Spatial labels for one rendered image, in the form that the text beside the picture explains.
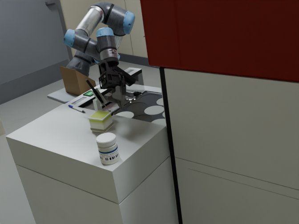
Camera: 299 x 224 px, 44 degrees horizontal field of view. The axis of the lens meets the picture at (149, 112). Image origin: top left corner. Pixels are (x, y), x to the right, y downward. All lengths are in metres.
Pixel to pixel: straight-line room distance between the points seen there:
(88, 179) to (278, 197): 0.70
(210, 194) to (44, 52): 3.88
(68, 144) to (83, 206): 0.26
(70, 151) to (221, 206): 0.66
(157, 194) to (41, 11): 3.82
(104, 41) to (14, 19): 3.35
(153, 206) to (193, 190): 0.19
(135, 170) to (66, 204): 0.39
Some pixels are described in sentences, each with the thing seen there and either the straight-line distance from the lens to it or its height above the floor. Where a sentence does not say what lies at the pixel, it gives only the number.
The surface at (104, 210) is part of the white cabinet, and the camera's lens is 1.48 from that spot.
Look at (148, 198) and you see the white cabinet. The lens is 1.55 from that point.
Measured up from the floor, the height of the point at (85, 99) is 0.96.
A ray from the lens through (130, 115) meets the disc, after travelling 1.81.
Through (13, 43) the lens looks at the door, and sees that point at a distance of 4.91.
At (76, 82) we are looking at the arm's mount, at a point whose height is 0.91.
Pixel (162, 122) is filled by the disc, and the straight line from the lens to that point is 1.70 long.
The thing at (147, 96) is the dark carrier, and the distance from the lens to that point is 1.99.
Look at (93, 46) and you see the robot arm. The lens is 1.70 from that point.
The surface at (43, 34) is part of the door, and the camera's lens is 5.10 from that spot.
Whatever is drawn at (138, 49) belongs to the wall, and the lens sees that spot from 5.26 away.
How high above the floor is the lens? 1.69
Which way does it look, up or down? 26 degrees down
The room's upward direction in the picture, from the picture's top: 8 degrees counter-clockwise
